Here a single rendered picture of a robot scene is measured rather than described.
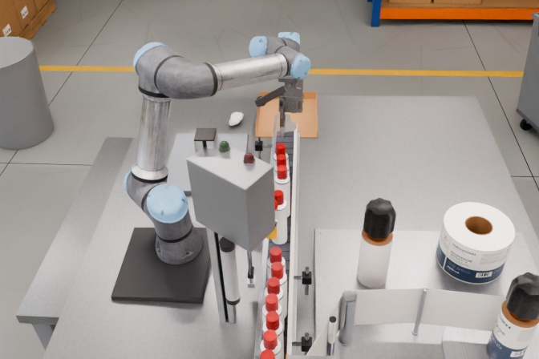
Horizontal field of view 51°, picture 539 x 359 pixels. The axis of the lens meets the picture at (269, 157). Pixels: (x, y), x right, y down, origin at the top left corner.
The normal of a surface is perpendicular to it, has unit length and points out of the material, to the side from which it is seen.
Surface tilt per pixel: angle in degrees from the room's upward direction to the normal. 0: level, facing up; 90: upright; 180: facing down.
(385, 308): 90
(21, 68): 94
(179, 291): 4
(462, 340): 0
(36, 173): 0
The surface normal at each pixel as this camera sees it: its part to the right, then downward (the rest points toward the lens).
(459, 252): -0.67, 0.48
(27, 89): 0.84, 0.36
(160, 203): 0.00, -0.69
